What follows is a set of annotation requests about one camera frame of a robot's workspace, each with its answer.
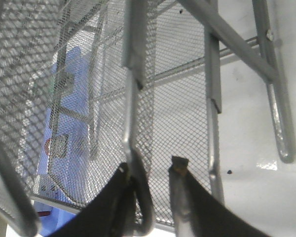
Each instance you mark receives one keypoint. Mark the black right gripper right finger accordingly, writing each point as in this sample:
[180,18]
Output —
[196,213]

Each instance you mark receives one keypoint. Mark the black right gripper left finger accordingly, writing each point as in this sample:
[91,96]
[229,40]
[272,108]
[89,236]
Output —
[110,214]

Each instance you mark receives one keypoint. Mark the red emergency stop button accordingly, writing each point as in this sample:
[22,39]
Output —
[57,147]

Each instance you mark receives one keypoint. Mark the silver mesh tray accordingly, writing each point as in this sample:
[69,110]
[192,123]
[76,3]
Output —
[31,32]
[154,93]

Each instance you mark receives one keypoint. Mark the blue plastic tray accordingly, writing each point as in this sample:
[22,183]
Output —
[60,183]

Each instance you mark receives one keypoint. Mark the silver metal rack frame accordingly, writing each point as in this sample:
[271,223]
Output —
[263,63]

